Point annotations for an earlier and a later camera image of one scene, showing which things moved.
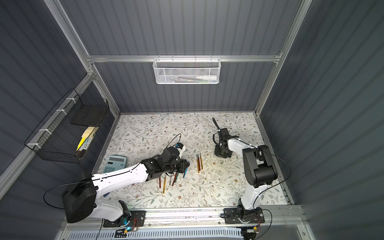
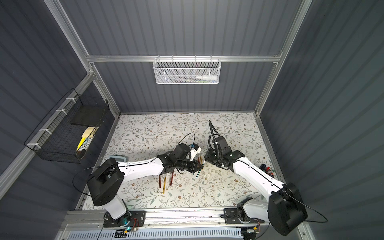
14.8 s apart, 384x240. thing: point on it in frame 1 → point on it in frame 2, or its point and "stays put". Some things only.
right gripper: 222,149 → 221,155
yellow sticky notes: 84,135 stays put
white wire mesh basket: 187,71 stays put
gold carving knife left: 164,184 stays put
